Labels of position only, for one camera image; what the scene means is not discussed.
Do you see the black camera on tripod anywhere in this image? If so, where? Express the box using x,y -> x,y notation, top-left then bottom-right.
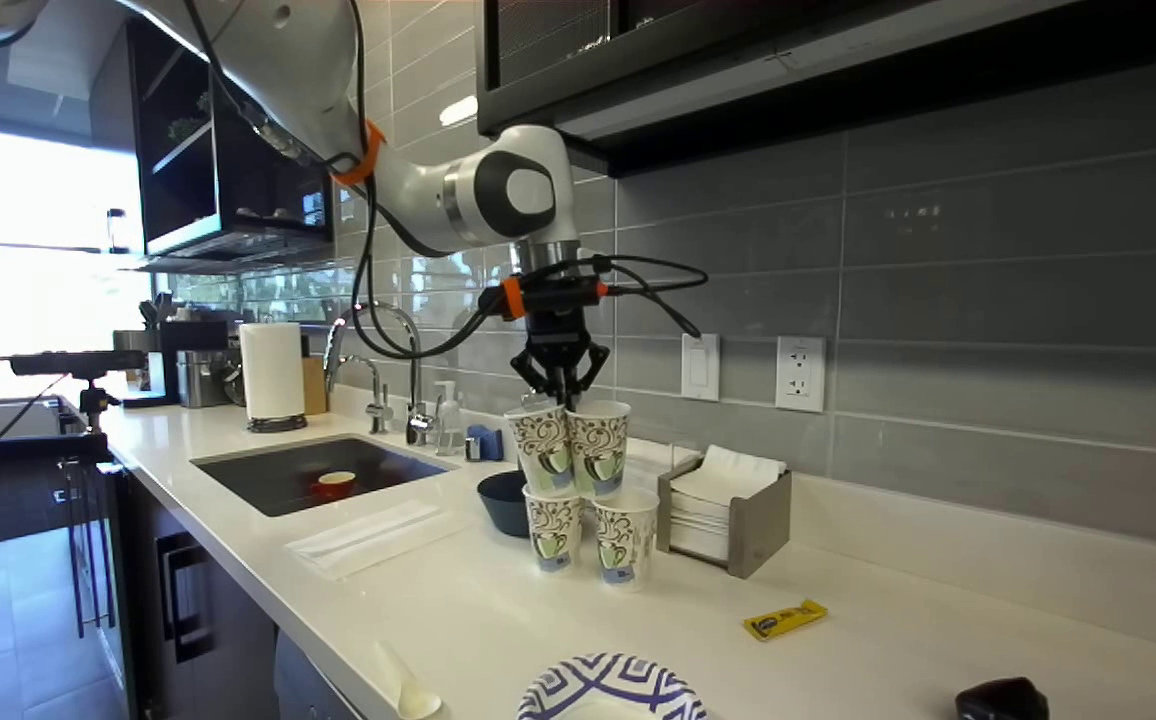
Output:
4,346 -> 159,433

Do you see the white paper towel roll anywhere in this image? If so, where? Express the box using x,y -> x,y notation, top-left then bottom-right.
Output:
237,315 -> 311,438

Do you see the chrome gooseneck faucet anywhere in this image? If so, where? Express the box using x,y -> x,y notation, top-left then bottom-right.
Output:
316,299 -> 438,448

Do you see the white napkins stack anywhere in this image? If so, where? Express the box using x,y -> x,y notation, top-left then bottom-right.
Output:
670,445 -> 793,566

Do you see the blue sponge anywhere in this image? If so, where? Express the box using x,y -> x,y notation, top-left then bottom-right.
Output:
462,422 -> 511,469

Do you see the yellow packet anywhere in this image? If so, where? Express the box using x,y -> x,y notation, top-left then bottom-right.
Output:
742,597 -> 838,643

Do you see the black coffee machine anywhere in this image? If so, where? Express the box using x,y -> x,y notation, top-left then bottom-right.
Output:
136,295 -> 249,412

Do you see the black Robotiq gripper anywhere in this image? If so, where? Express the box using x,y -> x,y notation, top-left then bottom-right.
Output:
509,299 -> 618,412

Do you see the white wall outlet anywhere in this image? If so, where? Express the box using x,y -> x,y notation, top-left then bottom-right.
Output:
772,331 -> 831,417
676,329 -> 724,406

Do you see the grey napkin holder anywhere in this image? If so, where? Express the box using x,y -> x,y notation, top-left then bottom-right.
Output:
653,455 -> 796,581

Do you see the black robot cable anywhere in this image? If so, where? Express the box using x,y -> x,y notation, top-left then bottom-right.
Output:
330,144 -> 713,368

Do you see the dark upper wall cabinet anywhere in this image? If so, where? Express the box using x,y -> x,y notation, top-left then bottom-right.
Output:
472,0 -> 1156,180

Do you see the black wall shelf unit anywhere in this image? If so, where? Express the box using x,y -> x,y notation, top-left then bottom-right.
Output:
125,11 -> 340,268

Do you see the bright window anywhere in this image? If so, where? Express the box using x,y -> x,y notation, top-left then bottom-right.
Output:
0,117 -> 157,410

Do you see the small black block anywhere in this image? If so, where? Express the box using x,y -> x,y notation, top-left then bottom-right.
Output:
952,674 -> 1056,720

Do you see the dark blue bowl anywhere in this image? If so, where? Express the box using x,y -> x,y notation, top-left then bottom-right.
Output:
472,469 -> 537,544

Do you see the black side table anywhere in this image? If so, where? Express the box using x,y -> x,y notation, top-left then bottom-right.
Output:
0,395 -> 117,639

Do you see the orange arm strap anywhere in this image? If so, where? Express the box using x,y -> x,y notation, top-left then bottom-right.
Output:
330,117 -> 394,191

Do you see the patterned white paper cup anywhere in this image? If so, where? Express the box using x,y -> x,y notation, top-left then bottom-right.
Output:
585,488 -> 664,589
504,402 -> 580,502
566,395 -> 637,504
522,479 -> 593,578

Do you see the purple patterned paper plate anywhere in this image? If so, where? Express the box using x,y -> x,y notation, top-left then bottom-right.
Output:
511,649 -> 717,720

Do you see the dark base cabinet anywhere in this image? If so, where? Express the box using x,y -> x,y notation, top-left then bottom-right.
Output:
105,465 -> 387,720

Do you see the dark kitchen sink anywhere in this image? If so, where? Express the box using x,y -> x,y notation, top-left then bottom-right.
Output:
188,433 -> 456,526

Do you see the black orange wrist camera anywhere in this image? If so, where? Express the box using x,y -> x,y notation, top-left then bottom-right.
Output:
496,257 -> 618,322

